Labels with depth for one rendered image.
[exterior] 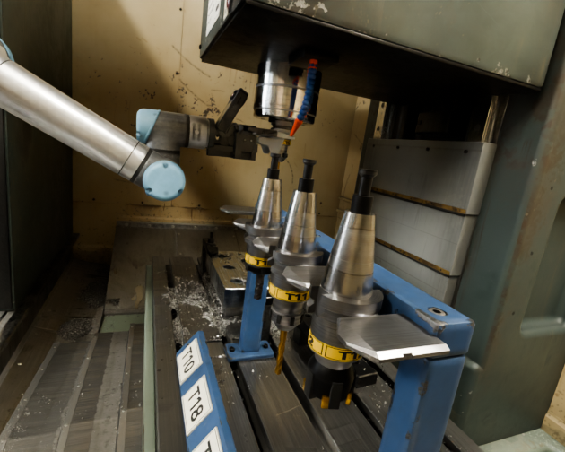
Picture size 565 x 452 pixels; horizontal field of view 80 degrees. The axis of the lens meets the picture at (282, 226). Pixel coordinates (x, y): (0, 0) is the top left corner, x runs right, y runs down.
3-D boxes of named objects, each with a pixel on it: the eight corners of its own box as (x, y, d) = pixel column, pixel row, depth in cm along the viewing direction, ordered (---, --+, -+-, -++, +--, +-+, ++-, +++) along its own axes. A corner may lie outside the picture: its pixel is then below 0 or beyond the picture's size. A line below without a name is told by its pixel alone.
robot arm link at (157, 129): (136, 145, 79) (137, 108, 77) (186, 150, 83) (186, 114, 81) (135, 147, 72) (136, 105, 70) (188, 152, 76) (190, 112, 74)
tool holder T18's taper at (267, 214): (283, 230, 47) (291, 182, 46) (252, 227, 47) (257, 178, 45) (279, 222, 52) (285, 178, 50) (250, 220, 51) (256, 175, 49)
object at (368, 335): (361, 369, 21) (364, 358, 21) (323, 325, 26) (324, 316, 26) (446, 357, 24) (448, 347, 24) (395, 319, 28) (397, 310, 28)
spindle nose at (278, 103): (327, 126, 84) (335, 74, 82) (273, 116, 75) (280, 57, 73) (291, 125, 97) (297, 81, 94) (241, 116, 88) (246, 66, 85)
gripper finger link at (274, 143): (292, 157, 86) (256, 152, 85) (295, 133, 85) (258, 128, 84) (294, 157, 83) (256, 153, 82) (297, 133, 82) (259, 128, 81)
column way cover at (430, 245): (434, 335, 92) (483, 142, 80) (343, 271, 134) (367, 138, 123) (447, 334, 93) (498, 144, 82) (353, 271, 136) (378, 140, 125)
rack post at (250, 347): (228, 362, 69) (244, 221, 62) (222, 347, 74) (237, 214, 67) (273, 357, 73) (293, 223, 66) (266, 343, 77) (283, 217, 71)
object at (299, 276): (293, 293, 31) (295, 285, 31) (274, 272, 36) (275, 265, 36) (358, 291, 34) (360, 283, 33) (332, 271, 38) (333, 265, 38)
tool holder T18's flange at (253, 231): (288, 249, 47) (291, 232, 47) (245, 246, 46) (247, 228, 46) (282, 237, 53) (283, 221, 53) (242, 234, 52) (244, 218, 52)
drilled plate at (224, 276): (222, 308, 83) (224, 289, 82) (204, 265, 109) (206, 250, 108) (307, 303, 92) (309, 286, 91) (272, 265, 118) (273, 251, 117)
